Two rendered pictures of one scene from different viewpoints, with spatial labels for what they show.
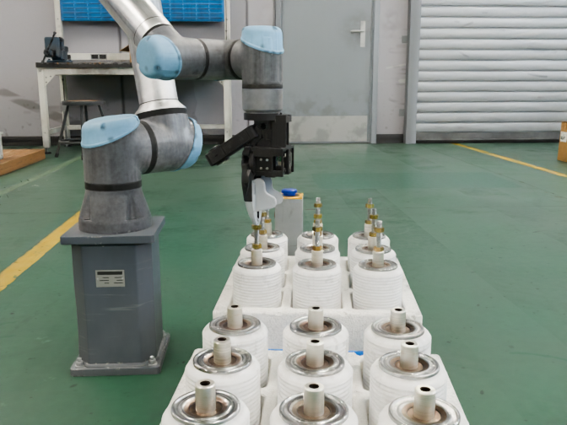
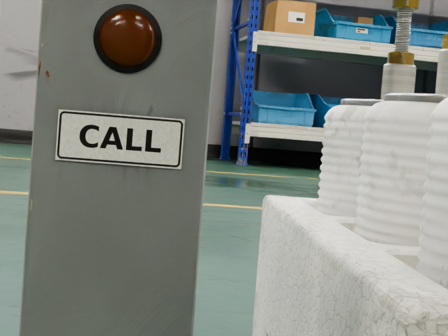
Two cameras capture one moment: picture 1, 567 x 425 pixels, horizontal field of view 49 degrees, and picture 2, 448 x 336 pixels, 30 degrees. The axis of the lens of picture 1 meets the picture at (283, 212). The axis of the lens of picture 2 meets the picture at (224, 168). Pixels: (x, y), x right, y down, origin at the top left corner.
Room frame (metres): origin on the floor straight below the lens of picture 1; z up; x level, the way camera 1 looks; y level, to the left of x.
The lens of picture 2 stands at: (1.58, 0.36, 0.23)
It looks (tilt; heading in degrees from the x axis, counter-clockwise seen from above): 3 degrees down; 263
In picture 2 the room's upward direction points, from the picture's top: 5 degrees clockwise
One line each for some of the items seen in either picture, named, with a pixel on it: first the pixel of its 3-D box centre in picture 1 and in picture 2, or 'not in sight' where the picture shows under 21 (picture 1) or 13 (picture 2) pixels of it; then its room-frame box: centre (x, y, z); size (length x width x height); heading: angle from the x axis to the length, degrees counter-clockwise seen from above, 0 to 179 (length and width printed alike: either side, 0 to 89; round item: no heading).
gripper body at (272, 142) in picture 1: (267, 145); not in sight; (1.17, 0.03, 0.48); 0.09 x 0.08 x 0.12; 73
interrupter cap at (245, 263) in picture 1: (256, 263); not in sight; (1.17, 0.05, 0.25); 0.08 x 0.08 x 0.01
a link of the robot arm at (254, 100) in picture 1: (262, 101); not in sight; (1.17, 0.04, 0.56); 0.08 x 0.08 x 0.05
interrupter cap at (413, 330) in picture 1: (397, 329); not in sight; (0.84, -0.16, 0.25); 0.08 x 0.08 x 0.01
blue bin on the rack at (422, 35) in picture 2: not in sight; (417, 34); (-0.25, -4.80, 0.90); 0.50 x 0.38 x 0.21; 92
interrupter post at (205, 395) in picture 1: (205, 396); not in sight; (0.62, 0.09, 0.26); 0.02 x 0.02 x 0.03
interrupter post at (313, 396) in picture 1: (314, 400); not in sight; (0.61, -0.03, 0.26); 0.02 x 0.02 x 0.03
